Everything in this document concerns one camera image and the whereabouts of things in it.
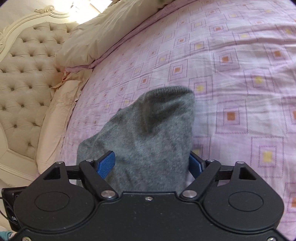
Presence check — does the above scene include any grey argyle knit sweater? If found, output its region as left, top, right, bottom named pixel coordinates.
left=77, top=86, right=195, bottom=193

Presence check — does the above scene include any beige pillow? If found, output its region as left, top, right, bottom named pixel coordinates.
left=36, top=69, right=92, bottom=174

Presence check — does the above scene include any pink patterned bed sheet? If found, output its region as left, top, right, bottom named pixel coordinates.
left=60, top=1, right=295, bottom=240

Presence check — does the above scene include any beige tufted headboard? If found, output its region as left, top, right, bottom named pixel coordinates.
left=1, top=5, right=76, bottom=187

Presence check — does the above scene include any beige duvet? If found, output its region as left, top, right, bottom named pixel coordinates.
left=56, top=1, right=171, bottom=67

